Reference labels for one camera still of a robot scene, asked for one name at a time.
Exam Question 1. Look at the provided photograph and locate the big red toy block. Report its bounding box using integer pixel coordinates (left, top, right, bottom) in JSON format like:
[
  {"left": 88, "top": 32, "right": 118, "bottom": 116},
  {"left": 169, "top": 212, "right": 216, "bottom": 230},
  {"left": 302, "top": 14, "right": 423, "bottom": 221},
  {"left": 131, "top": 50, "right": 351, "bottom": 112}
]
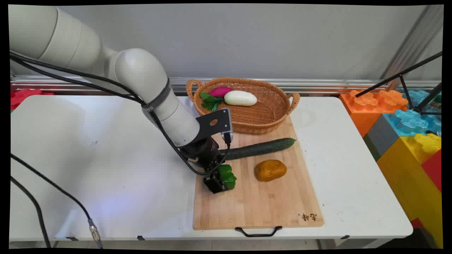
[{"left": 421, "top": 150, "right": 442, "bottom": 193}]

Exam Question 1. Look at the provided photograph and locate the brown potato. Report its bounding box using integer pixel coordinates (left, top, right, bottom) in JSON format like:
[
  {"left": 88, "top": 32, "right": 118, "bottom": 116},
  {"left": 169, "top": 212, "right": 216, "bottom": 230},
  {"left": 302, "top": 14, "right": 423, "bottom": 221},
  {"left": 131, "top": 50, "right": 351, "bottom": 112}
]
[{"left": 255, "top": 159, "right": 287, "bottom": 182}]

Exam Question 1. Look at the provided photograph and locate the big yellow toy block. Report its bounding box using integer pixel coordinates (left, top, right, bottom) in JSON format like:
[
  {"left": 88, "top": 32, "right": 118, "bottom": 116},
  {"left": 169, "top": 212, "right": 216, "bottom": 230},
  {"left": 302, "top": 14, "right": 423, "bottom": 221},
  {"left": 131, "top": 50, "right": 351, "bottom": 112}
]
[{"left": 376, "top": 133, "right": 443, "bottom": 248}]

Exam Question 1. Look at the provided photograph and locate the dark green cucumber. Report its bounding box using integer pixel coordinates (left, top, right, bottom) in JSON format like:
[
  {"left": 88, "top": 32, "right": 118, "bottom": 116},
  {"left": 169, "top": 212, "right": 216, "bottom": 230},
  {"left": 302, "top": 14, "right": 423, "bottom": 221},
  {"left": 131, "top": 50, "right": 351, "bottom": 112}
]
[{"left": 219, "top": 138, "right": 296, "bottom": 161}]

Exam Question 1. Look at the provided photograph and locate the woven wicker basket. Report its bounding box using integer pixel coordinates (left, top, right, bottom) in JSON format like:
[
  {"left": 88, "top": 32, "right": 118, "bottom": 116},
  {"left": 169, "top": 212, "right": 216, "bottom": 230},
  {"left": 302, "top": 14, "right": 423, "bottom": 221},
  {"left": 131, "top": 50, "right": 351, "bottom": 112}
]
[{"left": 186, "top": 77, "right": 301, "bottom": 135}]

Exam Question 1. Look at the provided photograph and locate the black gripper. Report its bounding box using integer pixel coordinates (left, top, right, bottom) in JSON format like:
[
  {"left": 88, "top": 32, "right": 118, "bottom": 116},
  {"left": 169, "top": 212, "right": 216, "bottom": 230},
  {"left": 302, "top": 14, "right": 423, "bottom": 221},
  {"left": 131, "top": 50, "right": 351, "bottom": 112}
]
[{"left": 179, "top": 136, "right": 226, "bottom": 194}]

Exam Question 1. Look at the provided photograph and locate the black cable with metal plug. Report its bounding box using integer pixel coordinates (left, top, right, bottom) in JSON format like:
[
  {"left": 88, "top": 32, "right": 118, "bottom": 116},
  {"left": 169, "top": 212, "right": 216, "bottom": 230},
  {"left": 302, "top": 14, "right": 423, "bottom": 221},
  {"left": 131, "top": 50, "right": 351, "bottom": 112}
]
[{"left": 11, "top": 154, "right": 103, "bottom": 249}]

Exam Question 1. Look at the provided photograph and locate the big orange toy block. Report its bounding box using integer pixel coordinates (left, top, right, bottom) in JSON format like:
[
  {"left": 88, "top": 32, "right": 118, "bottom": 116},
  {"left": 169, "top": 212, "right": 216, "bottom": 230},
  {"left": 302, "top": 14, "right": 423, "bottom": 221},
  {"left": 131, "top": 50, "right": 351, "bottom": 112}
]
[{"left": 340, "top": 89, "right": 409, "bottom": 138}]

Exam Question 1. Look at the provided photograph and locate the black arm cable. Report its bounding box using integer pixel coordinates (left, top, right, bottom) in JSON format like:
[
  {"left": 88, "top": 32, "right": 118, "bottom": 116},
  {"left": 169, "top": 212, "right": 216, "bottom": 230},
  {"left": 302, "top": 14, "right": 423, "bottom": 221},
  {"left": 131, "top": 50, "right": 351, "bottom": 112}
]
[{"left": 10, "top": 58, "right": 145, "bottom": 105}]

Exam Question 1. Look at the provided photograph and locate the red toy block with studs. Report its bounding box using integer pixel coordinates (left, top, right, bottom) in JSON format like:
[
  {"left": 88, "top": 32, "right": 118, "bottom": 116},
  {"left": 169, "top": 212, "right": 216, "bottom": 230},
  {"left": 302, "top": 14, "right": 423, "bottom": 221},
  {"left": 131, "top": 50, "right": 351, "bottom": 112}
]
[{"left": 11, "top": 89, "right": 54, "bottom": 112}]

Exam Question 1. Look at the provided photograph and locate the gray velcro strap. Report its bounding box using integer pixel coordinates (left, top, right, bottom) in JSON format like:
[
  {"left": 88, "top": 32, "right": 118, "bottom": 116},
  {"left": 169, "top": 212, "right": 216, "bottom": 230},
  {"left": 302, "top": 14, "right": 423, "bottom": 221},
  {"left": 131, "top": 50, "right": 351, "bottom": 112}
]
[{"left": 142, "top": 78, "right": 171, "bottom": 114}]

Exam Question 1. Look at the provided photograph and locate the aluminium rail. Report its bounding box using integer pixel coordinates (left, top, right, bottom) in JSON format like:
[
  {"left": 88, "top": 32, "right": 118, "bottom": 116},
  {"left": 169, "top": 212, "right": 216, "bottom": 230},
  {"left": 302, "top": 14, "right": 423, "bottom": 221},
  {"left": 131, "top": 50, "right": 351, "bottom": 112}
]
[{"left": 11, "top": 75, "right": 442, "bottom": 96}]

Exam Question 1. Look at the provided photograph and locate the big blue toy block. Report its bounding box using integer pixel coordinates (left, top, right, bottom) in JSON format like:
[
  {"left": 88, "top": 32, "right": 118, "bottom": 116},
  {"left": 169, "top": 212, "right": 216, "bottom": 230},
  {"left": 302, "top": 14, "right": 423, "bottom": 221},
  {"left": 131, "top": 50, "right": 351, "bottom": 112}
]
[
  {"left": 383, "top": 109, "right": 442, "bottom": 137},
  {"left": 403, "top": 90, "right": 442, "bottom": 113}
]

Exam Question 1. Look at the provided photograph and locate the black camera cable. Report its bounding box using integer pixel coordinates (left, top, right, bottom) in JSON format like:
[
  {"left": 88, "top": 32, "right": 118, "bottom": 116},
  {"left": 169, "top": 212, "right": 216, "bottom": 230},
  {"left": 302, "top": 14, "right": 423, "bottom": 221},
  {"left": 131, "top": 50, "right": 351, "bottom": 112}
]
[{"left": 10, "top": 53, "right": 233, "bottom": 176}]

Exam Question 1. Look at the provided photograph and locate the green bell pepper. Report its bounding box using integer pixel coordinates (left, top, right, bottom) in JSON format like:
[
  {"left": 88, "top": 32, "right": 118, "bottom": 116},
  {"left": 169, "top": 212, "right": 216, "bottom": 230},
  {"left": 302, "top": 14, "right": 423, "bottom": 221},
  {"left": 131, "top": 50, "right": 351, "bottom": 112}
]
[{"left": 218, "top": 164, "right": 237, "bottom": 191}]

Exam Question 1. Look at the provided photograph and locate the bamboo cutting board with handle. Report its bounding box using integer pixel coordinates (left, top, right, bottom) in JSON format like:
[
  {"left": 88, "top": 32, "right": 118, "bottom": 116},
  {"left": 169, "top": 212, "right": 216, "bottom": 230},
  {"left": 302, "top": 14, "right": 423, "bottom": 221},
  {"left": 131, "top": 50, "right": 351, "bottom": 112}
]
[{"left": 193, "top": 115, "right": 325, "bottom": 238}]

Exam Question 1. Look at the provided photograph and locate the black tripod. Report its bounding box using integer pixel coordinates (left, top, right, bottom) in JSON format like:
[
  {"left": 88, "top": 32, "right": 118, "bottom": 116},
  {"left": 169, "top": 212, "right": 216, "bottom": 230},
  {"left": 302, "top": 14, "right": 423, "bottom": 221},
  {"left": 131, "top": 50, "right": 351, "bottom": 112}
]
[{"left": 355, "top": 52, "right": 443, "bottom": 117}]

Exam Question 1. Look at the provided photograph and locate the white radish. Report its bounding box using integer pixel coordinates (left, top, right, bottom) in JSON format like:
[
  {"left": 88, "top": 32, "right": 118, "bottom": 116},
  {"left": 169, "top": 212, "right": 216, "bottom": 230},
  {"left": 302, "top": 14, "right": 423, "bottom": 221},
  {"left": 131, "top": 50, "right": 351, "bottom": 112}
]
[{"left": 224, "top": 90, "right": 258, "bottom": 107}]

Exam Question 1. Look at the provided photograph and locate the pink radish with green leaves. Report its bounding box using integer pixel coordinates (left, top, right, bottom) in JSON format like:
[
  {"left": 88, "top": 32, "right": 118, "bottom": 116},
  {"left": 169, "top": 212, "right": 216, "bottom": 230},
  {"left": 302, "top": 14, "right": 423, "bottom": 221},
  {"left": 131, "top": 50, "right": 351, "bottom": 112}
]
[{"left": 200, "top": 86, "right": 234, "bottom": 112}]

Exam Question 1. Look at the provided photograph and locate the big gray toy block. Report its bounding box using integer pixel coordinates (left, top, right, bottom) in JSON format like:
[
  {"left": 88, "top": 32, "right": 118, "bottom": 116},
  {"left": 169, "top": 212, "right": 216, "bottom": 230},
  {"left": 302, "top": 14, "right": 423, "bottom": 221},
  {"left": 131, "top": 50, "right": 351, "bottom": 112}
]
[{"left": 364, "top": 115, "right": 400, "bottom": 162}]

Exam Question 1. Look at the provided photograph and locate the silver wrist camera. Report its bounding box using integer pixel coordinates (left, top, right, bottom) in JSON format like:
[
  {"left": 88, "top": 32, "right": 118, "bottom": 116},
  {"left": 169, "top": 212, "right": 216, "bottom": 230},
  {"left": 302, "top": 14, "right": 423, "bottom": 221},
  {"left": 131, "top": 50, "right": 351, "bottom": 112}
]
[{"left": 221, "top": 108, "right": 234, "bottom": 135}]

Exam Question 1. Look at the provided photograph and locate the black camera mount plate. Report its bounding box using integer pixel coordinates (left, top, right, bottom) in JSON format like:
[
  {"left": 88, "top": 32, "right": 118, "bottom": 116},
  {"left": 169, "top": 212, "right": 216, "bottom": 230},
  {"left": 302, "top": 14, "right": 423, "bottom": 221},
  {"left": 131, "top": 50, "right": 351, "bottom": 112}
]
[{"left": 195, "top": 108, "right": 226, "bottom": 139}]

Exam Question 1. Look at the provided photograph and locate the plain black cable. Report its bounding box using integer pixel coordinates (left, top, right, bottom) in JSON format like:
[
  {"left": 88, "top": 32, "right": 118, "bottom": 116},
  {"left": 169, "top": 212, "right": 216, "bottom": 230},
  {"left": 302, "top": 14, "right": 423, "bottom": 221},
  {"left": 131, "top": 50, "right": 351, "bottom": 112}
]
[{"left": 11, "top": 176, "right": 52, "bottom": 248}]

